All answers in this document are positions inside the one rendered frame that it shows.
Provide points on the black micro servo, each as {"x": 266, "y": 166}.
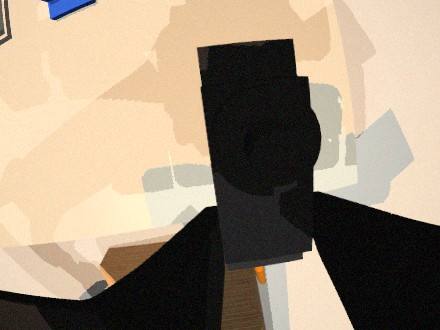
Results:
{"x": 263, "y": 141}

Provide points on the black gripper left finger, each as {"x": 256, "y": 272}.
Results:
{"x": 180, "y": 287}

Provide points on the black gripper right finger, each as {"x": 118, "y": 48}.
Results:
{"x": 385, "y": 268}

